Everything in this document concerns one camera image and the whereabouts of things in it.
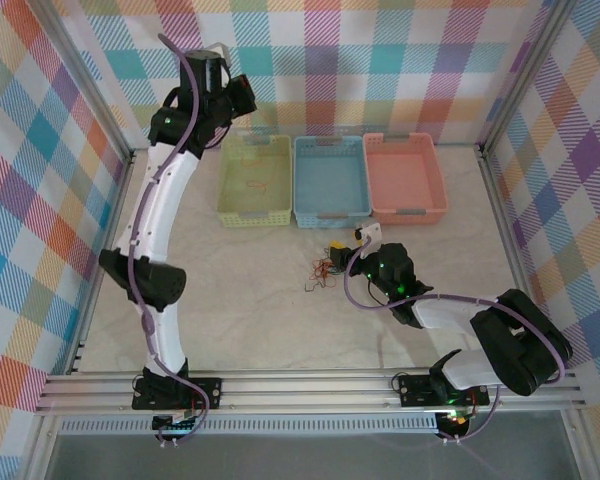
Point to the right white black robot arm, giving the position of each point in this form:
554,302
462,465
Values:
445,312

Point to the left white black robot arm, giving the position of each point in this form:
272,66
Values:
160,200

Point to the blue plastic basket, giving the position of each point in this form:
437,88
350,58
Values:
330,180

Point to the pink plastic basket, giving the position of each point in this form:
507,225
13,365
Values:
405,180

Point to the green plastic basket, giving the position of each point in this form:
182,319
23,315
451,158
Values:
255,200

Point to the small controller board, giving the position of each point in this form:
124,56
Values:
180,427
457,422

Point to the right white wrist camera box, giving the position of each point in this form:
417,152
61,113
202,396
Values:
371,231

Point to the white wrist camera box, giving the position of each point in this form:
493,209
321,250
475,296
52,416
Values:
219,51
371,231

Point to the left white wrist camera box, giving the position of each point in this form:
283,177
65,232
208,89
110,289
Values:
219,51

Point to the aluminium frame post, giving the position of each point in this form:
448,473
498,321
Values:
524,75
86,75

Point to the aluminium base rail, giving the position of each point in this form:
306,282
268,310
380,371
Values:
305,390

